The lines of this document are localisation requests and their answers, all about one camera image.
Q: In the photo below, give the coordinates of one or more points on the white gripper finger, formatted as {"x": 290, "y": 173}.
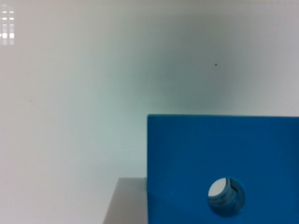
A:
{"x": 129, "y": 202}

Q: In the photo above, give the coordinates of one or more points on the blue block with hole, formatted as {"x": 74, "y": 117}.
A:
{"x": 223, "y": 170}

